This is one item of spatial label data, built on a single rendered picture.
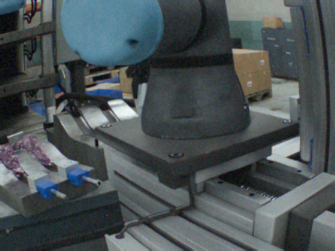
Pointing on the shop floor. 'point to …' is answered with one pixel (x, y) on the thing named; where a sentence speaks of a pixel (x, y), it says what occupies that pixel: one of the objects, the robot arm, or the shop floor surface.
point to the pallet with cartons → (253, 73)
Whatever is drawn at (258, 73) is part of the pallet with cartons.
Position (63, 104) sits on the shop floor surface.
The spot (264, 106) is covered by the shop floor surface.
